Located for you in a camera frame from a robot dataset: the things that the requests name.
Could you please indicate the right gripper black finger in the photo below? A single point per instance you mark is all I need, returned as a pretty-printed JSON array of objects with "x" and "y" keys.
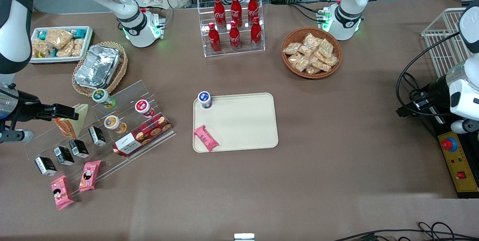
[
  {"x": 65, "y": 110},
  {"x": 69, "y": 118}
]

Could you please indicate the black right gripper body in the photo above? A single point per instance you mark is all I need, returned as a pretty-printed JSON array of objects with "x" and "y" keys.
[{"x": 25, "y": 107}]

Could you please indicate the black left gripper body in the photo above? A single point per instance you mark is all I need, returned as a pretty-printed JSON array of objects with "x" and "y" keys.
[{"x": 436, "y": 90}]

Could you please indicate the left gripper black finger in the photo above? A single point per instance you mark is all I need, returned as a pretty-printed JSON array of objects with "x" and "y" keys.
[
  {"x": 420, "y": 96},
  {"x": 407, "y": 112}
]

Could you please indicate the triangular sandwich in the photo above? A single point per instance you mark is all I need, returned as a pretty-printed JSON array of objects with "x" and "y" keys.
[{"x": 71, "y": 125}]

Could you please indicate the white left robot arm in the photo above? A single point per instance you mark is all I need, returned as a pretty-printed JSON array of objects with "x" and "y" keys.
[{"x": 350, "y": 5}]

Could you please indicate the beige plastic tray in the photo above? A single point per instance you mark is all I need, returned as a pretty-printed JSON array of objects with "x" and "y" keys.
[{"x": 243, "y": 125}]

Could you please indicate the small black box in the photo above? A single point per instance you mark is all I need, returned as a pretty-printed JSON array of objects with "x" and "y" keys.
[
  {"x": 63, "y": 155},
  {"x": 97, "y": 136},
  {"x": 45, "y": 166},
  {"x": 79, "y": 148}
]

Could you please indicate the green lid yogurt cup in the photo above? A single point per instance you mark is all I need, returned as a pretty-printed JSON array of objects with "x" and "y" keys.
[{"x": 103, "y": 98}]

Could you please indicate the orange lid yogurt cup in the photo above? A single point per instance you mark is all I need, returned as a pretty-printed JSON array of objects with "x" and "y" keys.
[{"x": 114, "y": 124}]

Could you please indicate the silver foil container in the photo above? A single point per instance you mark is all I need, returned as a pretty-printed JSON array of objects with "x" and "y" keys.
[{"x": 98, "y": 66}]

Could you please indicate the clear rice cracker pack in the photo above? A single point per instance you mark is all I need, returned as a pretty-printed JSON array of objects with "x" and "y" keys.
[
  {"x": 39, "y": 48},
  {"x": 65, "y": 50},
  {"x": 78, "y": 46},
  {"x": 58, "y": 37}
]

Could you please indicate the pink cartoon print snack pack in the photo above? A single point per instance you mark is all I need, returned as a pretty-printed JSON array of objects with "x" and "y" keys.
[
  {"x": 61, "y": 193},
  {"x": 89, "y": 176}
]

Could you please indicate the light flat wicker basket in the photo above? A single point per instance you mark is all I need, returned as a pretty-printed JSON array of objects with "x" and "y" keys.
[{"x": 120, "y": 72}]

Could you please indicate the yellow emergency stop control box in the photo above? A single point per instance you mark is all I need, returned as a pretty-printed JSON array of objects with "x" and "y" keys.
[{"x": 462, "y": 162}]

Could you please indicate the white plastic bin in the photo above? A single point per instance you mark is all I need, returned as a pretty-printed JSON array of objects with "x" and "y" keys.
[{"x": 89, "y": 40}]

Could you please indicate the red lid yogurt cup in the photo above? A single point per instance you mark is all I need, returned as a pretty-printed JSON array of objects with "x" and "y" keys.
[{"x": 144, "y": 107}]

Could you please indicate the teal snack packet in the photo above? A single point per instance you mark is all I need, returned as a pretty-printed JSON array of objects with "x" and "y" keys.
[
  {"x": 79, "y": 32},
  {"x": 42, "y": 34}
]

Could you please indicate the red cookie box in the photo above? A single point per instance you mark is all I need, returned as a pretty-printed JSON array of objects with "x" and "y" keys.
[{"x": 144, "y": 134}]

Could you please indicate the clear acrylic stepped shelf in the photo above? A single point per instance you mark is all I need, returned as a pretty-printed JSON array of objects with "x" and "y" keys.
[{"x": 142, "y": 91}]

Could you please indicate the clear wrapped pastry pack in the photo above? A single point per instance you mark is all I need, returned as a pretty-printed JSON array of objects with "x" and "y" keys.
[
  {"x": 331, "y": 60},
  {"x": 312, "y": 40},
  {"x": 321, "y": 64},
  {"x": 306, "y": 51},
  {"x": 299, "y": 62},
  {"x": 291, "y": 48},
  {"x": 312, "y": 70},
  {"x": 326, "y": 47}
]

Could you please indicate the blue lid yogurt cup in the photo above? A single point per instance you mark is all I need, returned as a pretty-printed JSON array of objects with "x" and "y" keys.
[{"x": 204, "y": 99}]

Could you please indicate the pink wrapped snack bar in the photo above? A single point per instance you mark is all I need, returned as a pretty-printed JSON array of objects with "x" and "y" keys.
[{"x": 206, "y": 138}]

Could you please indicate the brown round wicker basket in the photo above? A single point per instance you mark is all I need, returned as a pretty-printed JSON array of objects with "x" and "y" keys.
[{"x": 290, "y": 33}]

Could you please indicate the red cola bottle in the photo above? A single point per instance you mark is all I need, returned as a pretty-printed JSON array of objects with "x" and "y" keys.
[
  {"x": 214, "y": 39},
  {"x": 256, "y": 33},
  {"x": 234, "y": 37},
  {"x": 219, "y": 11},
  {"x": 236, "y": 8},
  {"x": 253, "y": 7}
]

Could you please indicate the clear acrylic bottle rack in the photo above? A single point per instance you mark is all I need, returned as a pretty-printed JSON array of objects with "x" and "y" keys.
[{"x": 243, "y": 52}]

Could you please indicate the small white metal block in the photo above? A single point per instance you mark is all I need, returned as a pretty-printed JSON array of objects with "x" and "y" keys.
[{"x": 244, "y": 237}]

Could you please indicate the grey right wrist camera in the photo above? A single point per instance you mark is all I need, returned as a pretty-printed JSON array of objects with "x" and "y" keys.
[{"x": 17, "y": 136}]

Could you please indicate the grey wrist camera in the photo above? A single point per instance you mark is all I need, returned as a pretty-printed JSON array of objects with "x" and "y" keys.
[
  {"x": 17, "y": 136},
  {"x": 464, "y": 126}
]

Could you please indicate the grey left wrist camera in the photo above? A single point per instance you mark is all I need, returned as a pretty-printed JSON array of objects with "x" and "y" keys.
[{"x": 464, "y": 126}]

